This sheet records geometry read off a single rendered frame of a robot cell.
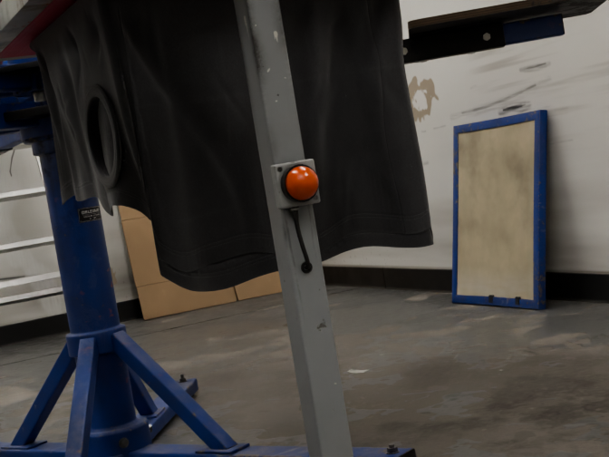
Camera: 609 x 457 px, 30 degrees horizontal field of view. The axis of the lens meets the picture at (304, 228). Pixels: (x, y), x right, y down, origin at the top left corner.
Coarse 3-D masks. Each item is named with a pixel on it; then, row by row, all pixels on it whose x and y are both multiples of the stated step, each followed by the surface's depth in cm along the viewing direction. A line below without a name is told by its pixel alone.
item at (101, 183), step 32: (64, 32) 168; (96, 32) 155; (64, 64) 175; (96, 64) 156; (64, 96) 177; (96, 96) 157; (64, 128) 184; (96, 128) 166; (64, 160) 191; (96, 160) 165; (128, 160) 154; (64, 192) 192; (96, 192) 177; (128, 192) 157
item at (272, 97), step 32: (256, 0) 126; (256, 32) 126; (256, 64) 126; (288, 64) 128; (256, 96) 128; (288, 96) 127; (256, 128) 129; (288, 128) 127; (288, 160) 127; (288, 224) 127; (288, 256) 127; (320, 256) 129; (288, 288) 129; (320, 288) 129; (288, 320) 130; (320, 320) 129; (320, 352) 128; (320, 384) 128; (320, 416) 128; (320, 448) 128; (352, 448) 130
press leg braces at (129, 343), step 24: (120, 336) 278; (72, 360) 288; (96, 360) 274; (144, 360) 274; (48, 384) 294; (168, 384) 271; (48, 408) 298; (72, 408) 262; (144, 408) 315; (192, 408) 267; (24, 432) 302; (72, 432) 257; (216, 432) 264; (72, 456) 253
